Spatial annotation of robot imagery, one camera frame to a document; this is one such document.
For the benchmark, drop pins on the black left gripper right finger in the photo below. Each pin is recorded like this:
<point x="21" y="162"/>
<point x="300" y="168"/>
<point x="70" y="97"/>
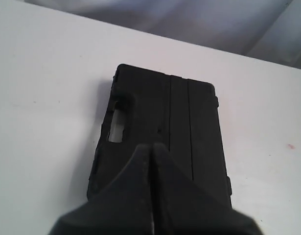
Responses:
<point x="181" y="208"/>

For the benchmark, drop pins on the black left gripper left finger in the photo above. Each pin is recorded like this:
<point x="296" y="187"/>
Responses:
<point x="122" y="208"/>

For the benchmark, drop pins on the black plastic tool case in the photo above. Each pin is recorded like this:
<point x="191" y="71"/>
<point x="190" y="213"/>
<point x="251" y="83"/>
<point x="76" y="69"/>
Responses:
<point x="147" y="106"/>

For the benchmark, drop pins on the white backdrop curtain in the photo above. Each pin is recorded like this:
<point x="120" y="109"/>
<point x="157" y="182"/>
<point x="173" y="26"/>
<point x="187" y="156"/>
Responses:
<point x="264" y="29"/>

